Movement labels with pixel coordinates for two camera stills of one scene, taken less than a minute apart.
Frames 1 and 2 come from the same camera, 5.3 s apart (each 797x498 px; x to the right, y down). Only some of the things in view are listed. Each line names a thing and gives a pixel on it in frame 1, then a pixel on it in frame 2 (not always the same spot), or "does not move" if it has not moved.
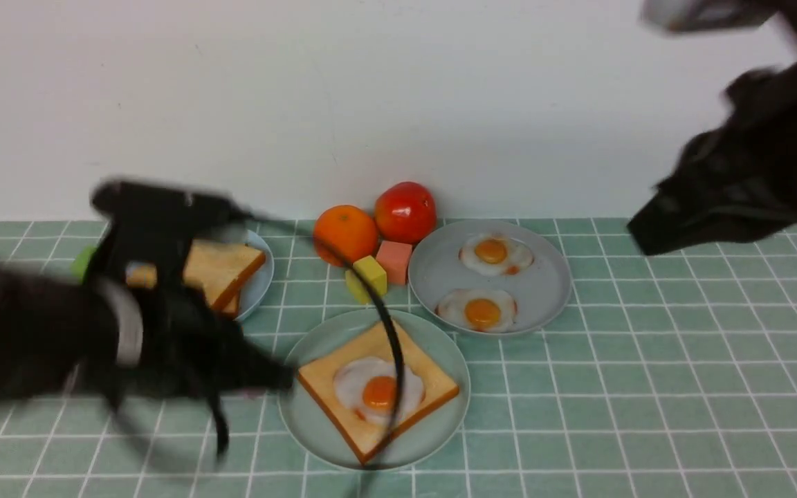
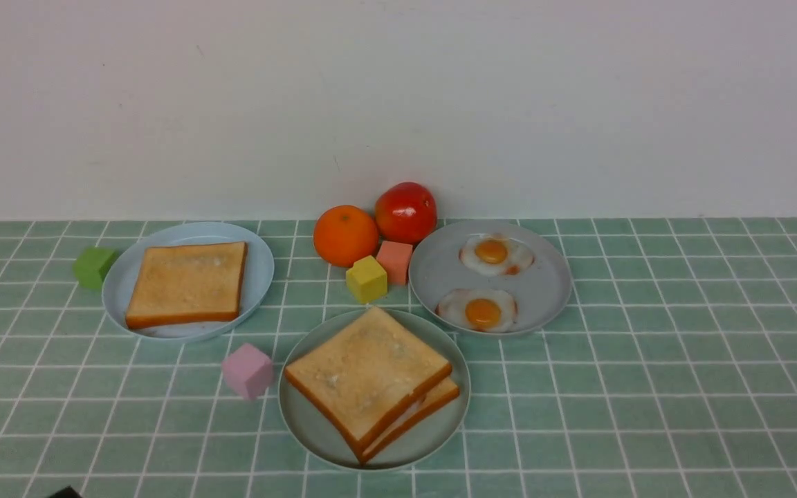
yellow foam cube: [373, 274] does not move
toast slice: [217, 267] to [364, 374]
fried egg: [495, 256] does not move
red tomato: [405, 211] does not move
